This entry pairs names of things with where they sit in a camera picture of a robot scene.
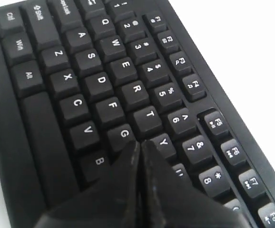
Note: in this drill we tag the black acer keyboard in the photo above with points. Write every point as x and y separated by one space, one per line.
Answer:
80 79

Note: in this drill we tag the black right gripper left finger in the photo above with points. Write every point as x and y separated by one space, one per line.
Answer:
112 202

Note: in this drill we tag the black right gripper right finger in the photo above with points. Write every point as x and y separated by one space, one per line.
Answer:
169 202

